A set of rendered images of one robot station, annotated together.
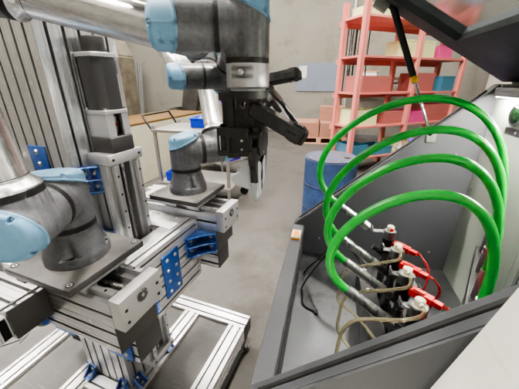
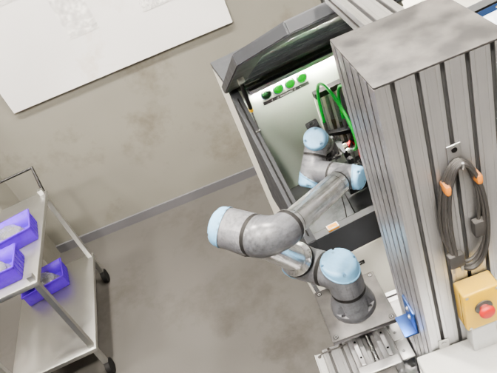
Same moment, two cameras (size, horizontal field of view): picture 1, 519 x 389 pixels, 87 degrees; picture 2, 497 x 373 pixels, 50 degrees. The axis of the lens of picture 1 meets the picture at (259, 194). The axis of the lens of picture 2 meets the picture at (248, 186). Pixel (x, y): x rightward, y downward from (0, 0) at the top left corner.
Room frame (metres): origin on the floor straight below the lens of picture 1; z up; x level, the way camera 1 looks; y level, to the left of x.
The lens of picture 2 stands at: (1.57, 1.35, 2.50)
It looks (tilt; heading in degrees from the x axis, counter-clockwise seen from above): 36 degrees down; 253
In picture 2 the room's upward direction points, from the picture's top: 24 degrees counter-clockwise
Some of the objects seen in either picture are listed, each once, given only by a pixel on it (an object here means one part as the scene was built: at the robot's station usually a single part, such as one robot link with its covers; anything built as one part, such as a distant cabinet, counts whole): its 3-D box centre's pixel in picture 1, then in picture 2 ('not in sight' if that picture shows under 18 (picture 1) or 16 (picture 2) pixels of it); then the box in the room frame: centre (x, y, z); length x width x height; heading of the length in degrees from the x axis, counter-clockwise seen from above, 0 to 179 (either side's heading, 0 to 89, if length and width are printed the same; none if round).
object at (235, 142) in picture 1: (244, 124); not in sight; (0.52, 0.03, 1.38); 0.09 x 0.08 x 0.12; 76
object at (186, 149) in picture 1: (186, 149); (340, 272); (1.07, 0.29, 1.20); 0.13 x 0.12 x 0.14; 113
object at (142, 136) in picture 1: (145, 144); not in sight; (4.63, 1.94, 0.45); 2.56 x 0.82 x 0.89; 159
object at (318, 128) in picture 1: (319, 123); not in sight; (7.18, -1.54, 0.43); 1.47 x 1.12 x 0.85; 69
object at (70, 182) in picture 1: (59, 195); not in sight; (0.60, 0.48, 1.20); 0.13 x 0.12 x 0.14; 7
